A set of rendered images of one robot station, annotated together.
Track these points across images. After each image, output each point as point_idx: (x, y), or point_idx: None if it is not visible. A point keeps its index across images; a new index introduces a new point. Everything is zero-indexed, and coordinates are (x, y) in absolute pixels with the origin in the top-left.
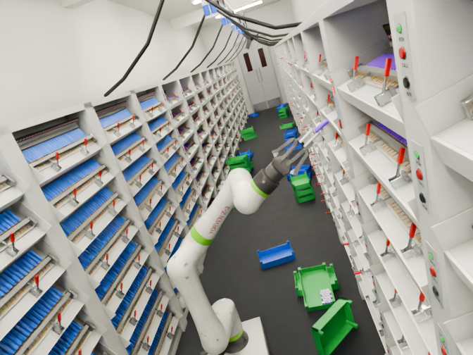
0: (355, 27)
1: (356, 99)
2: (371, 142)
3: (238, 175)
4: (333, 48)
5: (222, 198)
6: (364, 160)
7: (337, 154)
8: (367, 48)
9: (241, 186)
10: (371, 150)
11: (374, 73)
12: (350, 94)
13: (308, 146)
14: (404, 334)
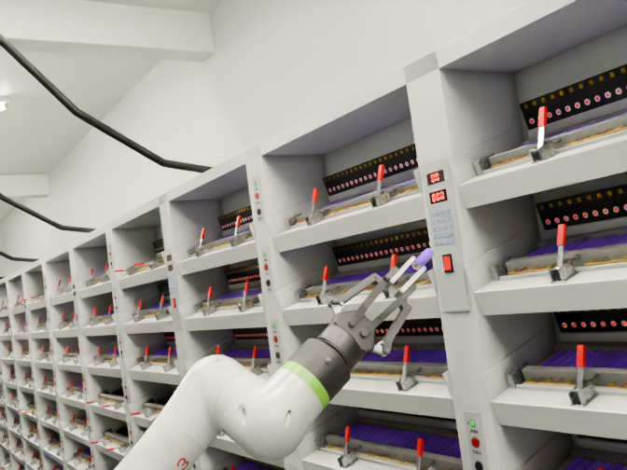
0: (479, 99)
1: (580, 156)
2: (570, 258)
3: (231, 364)
4: (452, 118)
5: (175, 435)
6: (576, 283)
7: (350, 386)
8: (494, 135)
9: (255, 381)
10: (571, 273)
11: (578, 133)
12: (545, 161)
13: (408, 294)
14: None
